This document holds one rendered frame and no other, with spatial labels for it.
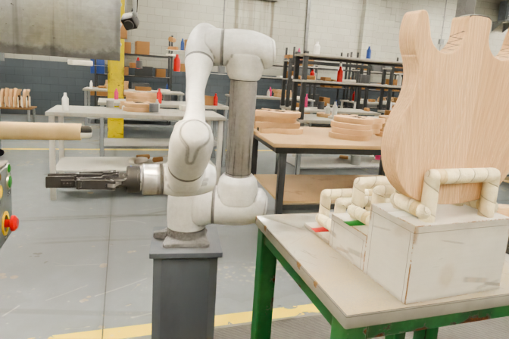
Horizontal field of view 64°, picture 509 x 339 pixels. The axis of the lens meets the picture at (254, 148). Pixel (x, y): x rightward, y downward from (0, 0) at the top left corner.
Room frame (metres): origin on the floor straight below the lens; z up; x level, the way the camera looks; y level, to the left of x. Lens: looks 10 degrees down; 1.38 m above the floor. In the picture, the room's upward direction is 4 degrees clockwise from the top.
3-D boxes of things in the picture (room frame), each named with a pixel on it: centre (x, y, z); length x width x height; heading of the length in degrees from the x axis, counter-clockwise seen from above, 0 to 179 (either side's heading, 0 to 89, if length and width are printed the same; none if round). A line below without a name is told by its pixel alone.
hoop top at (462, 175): (0.85, -0.45, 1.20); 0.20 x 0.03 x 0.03; 111
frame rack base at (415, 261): (0.90, -0.43, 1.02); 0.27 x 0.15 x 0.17; 112
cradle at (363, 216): (1.01, -0.29, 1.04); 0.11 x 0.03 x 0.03; 22
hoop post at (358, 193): (1.05, -0.28, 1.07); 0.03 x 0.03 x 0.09
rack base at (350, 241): (1.04, -0.38, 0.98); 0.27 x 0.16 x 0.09; 112
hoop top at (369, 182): (1.08, -0.36, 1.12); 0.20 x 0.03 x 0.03; 111
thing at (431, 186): (0.82, -0.37, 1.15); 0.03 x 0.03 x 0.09
